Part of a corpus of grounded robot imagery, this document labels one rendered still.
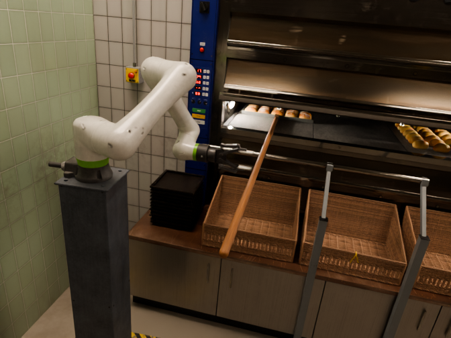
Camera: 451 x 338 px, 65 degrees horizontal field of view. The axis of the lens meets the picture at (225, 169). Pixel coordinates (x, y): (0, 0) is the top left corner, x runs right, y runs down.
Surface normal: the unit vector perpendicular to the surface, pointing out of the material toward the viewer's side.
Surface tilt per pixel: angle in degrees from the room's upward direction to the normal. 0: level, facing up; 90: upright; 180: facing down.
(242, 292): 90
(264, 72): 70
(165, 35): 90
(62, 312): 0
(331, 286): 90
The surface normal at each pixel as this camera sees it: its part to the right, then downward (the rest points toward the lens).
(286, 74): -0.18, 0.03
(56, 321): 0.08, -0.92
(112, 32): -0.22, 0.36
